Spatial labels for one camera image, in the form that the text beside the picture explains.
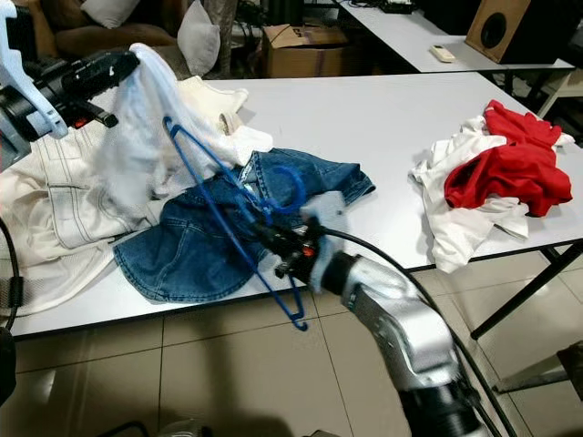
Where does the thin white shirt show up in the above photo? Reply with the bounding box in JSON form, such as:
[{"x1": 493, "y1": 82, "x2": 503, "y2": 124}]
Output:
[{"x1": 96, "y1": 44, "x2": 238, "y2": 224}]

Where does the blue wire hanger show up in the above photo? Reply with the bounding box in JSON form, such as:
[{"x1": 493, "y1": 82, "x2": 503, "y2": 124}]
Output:
[{"x1": 164, "y1": 117, "x2": 315, "y2": 333}]

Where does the brown sofa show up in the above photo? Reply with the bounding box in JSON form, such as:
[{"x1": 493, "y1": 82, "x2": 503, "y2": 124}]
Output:
[{"x1": 36, "y1": 0, "x2": 183, "y2": 63}]

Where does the white pillow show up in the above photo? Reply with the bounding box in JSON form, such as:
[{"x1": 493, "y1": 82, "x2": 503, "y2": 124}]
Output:
[{"x1": 82, "y1": 0, "x2": 142, "y2": 30}]

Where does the blue denim garment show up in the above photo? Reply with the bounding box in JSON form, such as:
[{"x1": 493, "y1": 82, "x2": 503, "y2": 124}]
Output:
[{"x1": 114, "y1": 148, "x2": 376, "y2": 304}]

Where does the light grey pillow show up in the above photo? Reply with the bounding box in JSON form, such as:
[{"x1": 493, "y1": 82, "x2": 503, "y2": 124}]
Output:
[{"x1": 178, "y1": 2, "x2": 224, "y2": 76}]

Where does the cream plain garment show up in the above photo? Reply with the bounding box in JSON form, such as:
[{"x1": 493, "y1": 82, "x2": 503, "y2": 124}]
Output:
[{"x1": 191, "y1": 76, "x2": 276, "y2": 156}]

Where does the grey patterned curtain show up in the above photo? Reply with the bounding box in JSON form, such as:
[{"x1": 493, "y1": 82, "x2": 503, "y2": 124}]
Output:
[{"x1": 205, "y1": 0, "x2": 238, "y2": 46}]

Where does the cream seamed garment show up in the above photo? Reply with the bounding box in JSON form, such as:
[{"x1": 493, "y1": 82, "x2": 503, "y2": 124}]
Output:
[{"x1": 0, "y1": 137, "x2": 174, "y2": 274}]

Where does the white crumpled garment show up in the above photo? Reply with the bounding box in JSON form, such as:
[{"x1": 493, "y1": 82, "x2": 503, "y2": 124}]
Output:
[{"x1": 410, "y1": 114, "x2": 577, "y2": 274}]

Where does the brown cardboard box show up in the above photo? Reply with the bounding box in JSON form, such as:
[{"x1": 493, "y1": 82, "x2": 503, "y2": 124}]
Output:
[{"x1": 261, "y1": 25, "x2": 356, "y2": 80}]

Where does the black table leg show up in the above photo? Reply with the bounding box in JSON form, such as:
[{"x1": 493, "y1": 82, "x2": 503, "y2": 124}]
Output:
[{"x1": 474, "y1": 241, "x2": 583, "y2": 342}]

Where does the red garment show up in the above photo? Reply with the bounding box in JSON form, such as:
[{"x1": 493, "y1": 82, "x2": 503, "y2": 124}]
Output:
[{"x1": 444, "y1": 98, "x2": 573, "y2": 218}]

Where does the narrow white table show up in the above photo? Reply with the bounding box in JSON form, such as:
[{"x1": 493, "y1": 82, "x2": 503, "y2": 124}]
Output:
[{"x1": 337, "y1": 0, "x2": 577, "y2": 92}]

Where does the white remote control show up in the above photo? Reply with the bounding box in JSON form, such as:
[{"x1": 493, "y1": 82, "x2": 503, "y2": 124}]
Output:
[{"x1": 431, "y1": 44, "x2": 458, "y2": 63}]

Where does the wooden speaker box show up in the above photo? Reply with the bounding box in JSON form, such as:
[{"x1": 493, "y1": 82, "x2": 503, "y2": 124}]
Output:
[{"x1": 465, "y1": 0, "x2": 575, "y2": 65}]

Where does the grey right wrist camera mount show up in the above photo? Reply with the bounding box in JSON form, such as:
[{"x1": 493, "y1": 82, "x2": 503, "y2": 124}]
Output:
[{"x1": 299, "y1": 191, "x2": 349, "y2": 283}]

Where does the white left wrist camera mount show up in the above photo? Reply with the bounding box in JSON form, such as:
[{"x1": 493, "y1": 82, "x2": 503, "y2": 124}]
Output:
[{"x1": 0, "y1": 0, "x2": 72, "y2": 139}]

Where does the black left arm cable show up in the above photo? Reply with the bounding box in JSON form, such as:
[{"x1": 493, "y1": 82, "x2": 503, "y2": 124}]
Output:
[{"x1": 3, "y1": 217, "x2": 26, "y2": 406}]

